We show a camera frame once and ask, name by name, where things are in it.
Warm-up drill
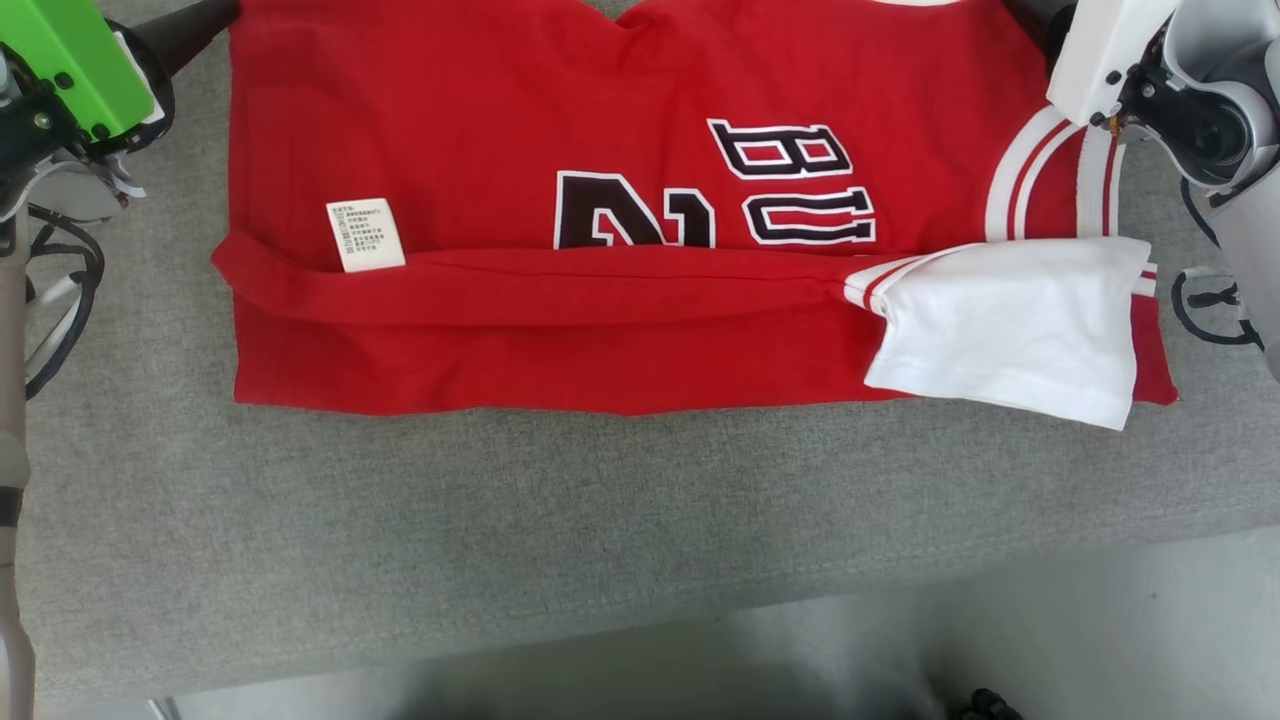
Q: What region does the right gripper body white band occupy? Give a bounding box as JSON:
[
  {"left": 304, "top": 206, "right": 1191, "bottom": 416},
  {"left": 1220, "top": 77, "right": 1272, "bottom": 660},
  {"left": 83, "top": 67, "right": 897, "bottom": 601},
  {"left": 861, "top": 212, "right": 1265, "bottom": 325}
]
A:
[{"left": 1046, "top": 0, "right": 1181, "bottom": 129}]

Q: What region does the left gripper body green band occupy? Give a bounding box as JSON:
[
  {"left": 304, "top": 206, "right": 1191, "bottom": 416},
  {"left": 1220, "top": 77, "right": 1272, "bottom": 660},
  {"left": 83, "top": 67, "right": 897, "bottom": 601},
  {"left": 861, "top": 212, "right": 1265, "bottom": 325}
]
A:
[{"left": 0, "top": 0, "right": 173, "bottom": 181}]

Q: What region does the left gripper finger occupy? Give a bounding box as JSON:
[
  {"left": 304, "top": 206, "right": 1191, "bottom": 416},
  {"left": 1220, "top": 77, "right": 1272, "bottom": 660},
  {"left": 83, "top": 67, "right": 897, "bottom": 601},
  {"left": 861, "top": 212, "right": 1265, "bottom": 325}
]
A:
[{"left": 130, "top": 0, "right": 241, "bottom": 76}]

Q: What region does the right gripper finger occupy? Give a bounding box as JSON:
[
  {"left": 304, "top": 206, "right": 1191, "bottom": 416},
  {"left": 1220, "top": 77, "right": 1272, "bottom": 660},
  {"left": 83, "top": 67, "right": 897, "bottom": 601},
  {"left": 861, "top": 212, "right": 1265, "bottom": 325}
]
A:
[{"left": 1003, "top": 0, "right": 1079, "bottom": 59}]

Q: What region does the red white basketball jersey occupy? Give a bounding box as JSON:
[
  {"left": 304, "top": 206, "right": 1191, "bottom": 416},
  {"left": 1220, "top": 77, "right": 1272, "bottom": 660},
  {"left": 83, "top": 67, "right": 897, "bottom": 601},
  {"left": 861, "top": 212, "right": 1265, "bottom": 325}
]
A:
[{"left": 210, "top": 0, "right": 1181, "bottom": 431}]

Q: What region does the grey fabric sofa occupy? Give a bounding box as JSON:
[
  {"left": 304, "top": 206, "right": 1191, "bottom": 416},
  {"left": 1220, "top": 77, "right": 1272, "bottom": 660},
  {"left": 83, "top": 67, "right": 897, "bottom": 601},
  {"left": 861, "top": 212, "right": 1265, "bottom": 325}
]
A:
[{"left": 20, "top": 0, "right": 1280, "bottom": 706}]

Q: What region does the black round floor object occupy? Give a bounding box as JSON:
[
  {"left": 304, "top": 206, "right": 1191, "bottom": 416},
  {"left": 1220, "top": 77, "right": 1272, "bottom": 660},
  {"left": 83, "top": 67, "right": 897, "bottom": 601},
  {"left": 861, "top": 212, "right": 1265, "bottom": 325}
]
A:
[{"left": 958, "top": 688, "right": 1026, "bottom": 720}]

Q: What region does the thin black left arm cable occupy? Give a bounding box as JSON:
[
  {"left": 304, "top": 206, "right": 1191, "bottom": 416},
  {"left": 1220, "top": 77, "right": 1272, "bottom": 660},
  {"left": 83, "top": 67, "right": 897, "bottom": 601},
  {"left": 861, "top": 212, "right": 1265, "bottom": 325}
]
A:
[{"left": 22, "top": 205, "right": 106, "bottom": 401}]

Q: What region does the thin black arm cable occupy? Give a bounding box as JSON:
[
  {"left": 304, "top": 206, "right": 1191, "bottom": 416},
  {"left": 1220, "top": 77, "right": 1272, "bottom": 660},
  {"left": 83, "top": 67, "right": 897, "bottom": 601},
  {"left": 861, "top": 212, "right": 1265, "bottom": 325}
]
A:
[
  {"left": 1170, "top": 178, "right": 1266, "bottom": 349},
  {"left": 22, "top": 205, "right": 106, "bottom": 401}
]

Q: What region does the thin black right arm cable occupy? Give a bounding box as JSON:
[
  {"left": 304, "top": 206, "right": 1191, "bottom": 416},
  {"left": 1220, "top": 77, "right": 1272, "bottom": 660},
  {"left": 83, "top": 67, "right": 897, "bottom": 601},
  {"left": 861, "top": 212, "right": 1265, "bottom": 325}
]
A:
[{"left": 1170, "top": 178, "right": 1266, "bottom": 349}]

